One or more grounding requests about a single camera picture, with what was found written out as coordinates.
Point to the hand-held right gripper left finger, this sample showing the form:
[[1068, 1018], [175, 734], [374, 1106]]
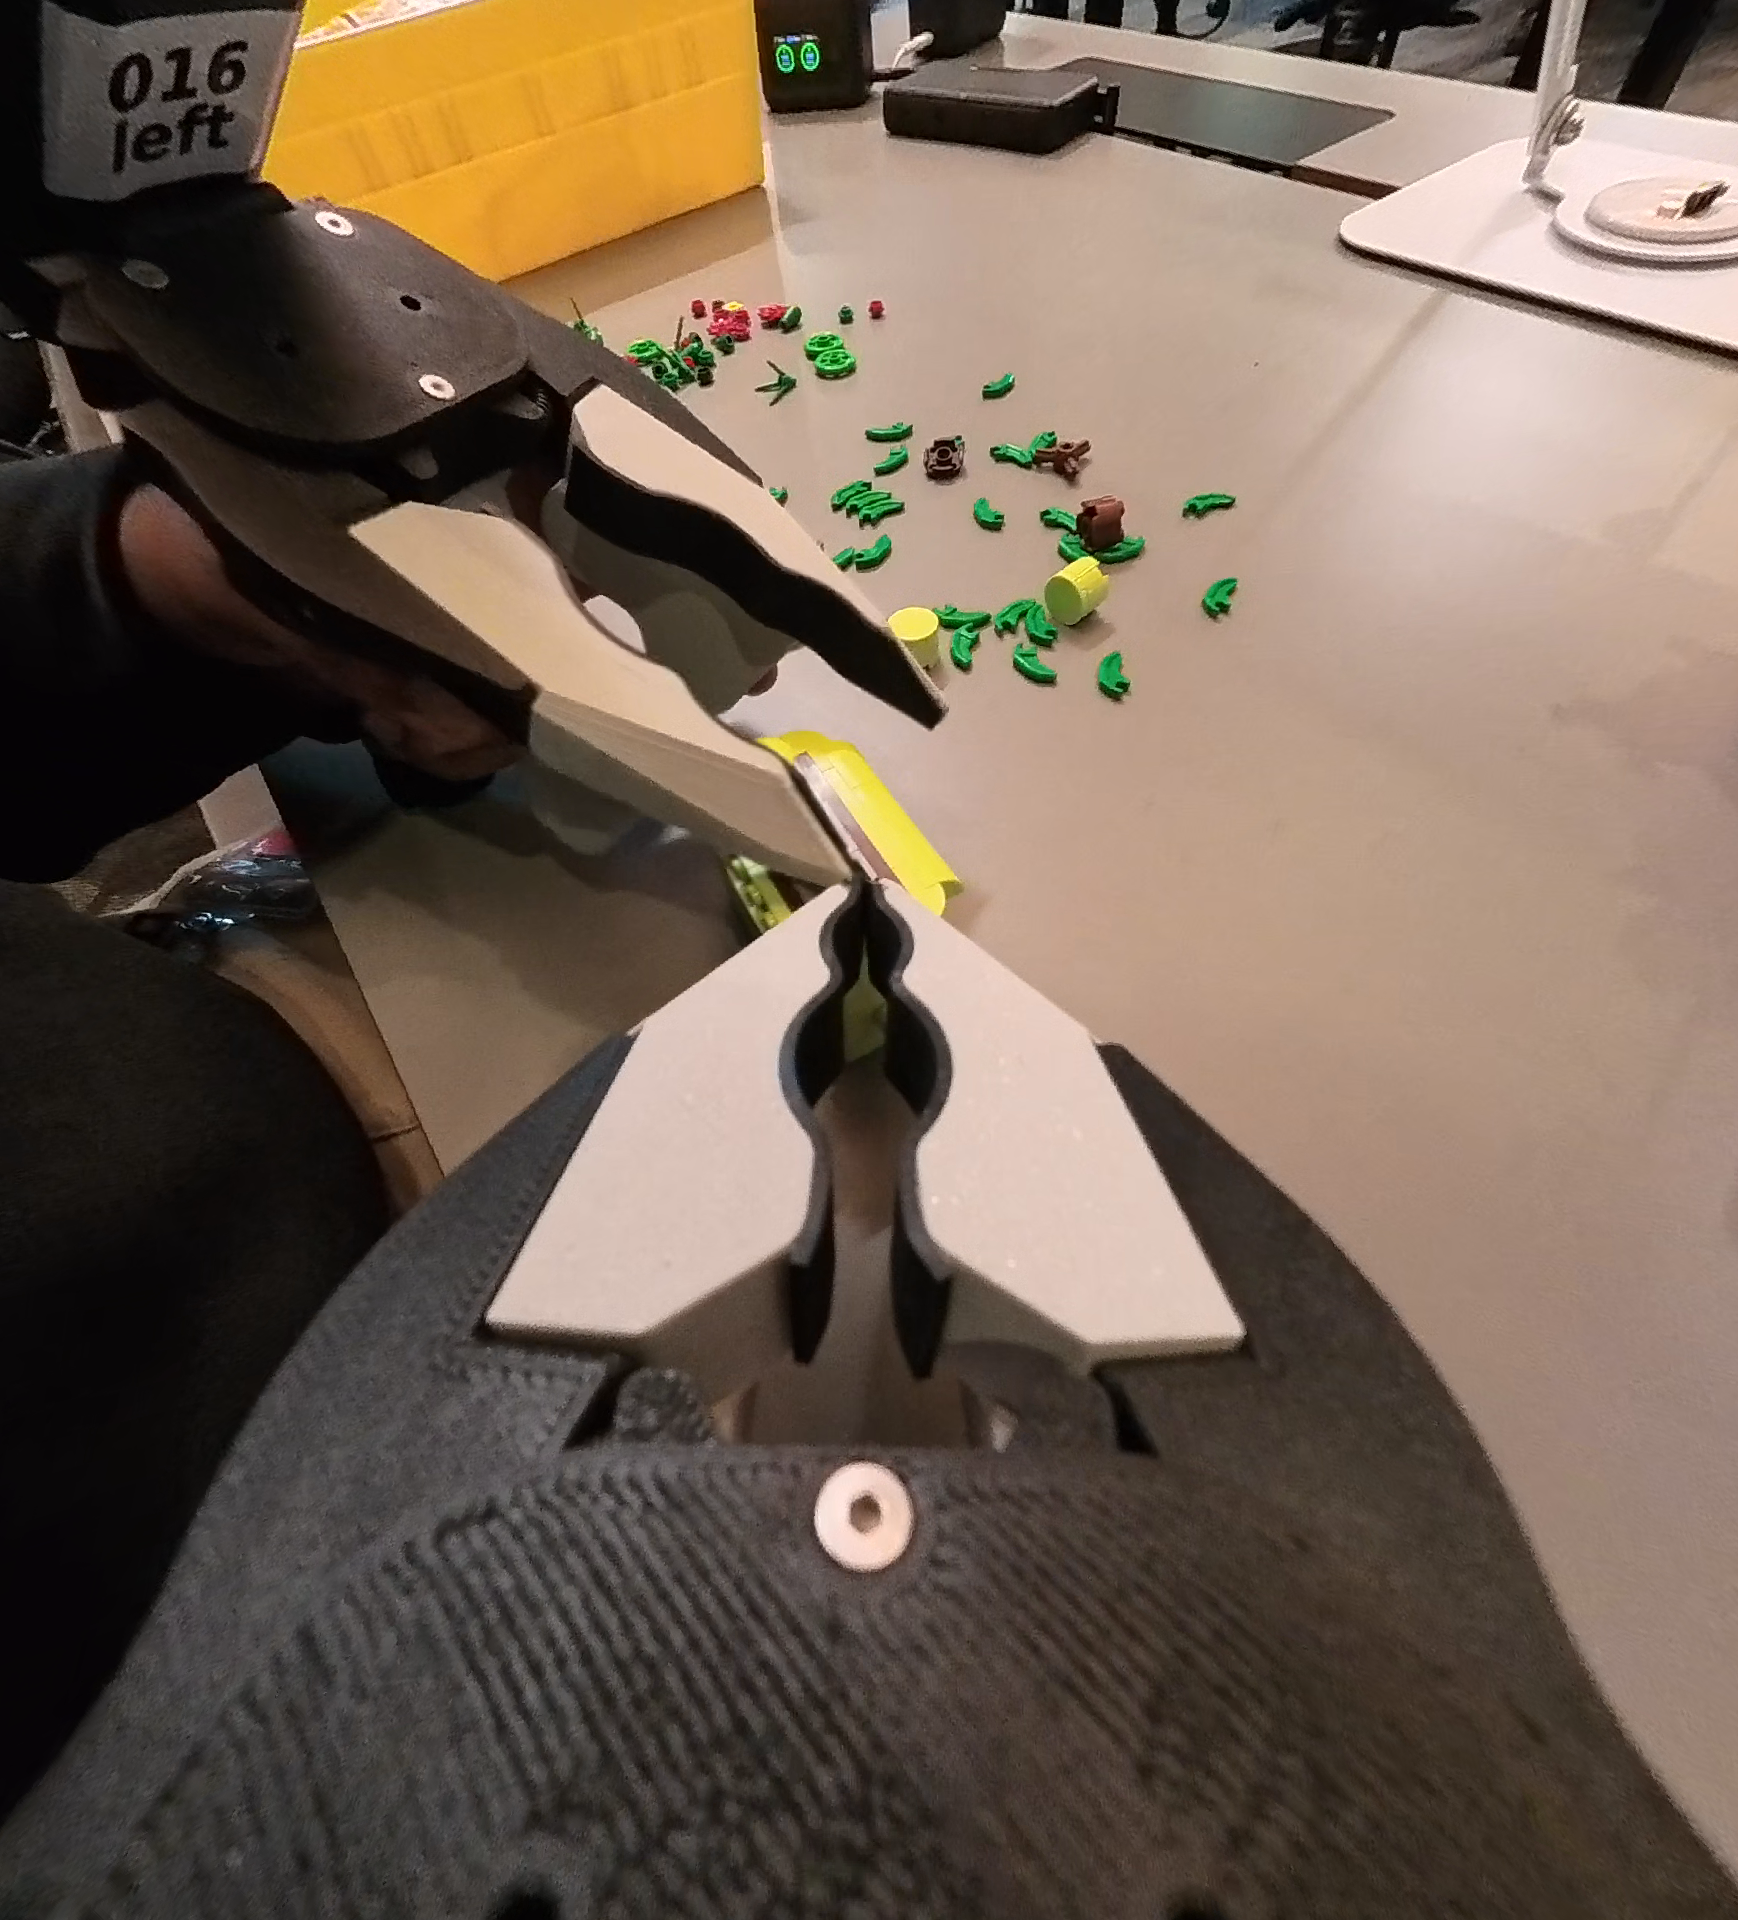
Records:
[[659, 1169]]

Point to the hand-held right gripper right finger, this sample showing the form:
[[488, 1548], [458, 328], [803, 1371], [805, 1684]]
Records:
[[1050, 1186]]

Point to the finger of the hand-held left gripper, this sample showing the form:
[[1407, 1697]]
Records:
[[629, 434], [508, 600]]

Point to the small lime brick piece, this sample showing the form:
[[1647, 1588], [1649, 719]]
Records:
[[864, 1031]]

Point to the lime brick pot figure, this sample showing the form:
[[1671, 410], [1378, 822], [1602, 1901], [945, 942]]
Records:
[[883, 825]]

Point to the person's left hand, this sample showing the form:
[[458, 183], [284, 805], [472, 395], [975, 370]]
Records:
[[284, 644]]

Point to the cluster of red flower pieces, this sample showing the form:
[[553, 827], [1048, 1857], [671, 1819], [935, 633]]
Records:
[[727, 319]]

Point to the dark green sprig piece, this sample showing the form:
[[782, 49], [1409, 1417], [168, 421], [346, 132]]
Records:
[[775, 386]]

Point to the yellow storage bin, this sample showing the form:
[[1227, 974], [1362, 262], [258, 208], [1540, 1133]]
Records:
[[538, 121]]

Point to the dark brown round brick piece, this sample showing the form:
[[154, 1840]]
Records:
[[943, 456]]

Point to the lime cylinder brick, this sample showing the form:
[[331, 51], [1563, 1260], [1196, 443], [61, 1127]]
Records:
[[1076, 594], [917, 636]]

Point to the clear plastic bag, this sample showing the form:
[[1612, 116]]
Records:
[[232, 894]]

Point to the black charger with green display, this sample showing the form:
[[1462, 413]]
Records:
[[810, 61]]

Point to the brown branched brick piece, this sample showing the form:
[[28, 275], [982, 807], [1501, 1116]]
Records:
[[1068, 454]]

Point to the brown stump brick piece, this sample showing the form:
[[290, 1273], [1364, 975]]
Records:
[[1103, 521]]

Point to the black power adapter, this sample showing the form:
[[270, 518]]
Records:
[[990, 105]]

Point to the scattered green leaf pieces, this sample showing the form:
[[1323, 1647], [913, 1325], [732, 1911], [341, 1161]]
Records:
[[1112, 674]]

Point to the small black box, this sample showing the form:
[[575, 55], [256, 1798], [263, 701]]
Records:
[[960, 18]]

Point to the person's black clothing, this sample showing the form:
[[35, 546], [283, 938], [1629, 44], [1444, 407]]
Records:
[[88, 1200]]

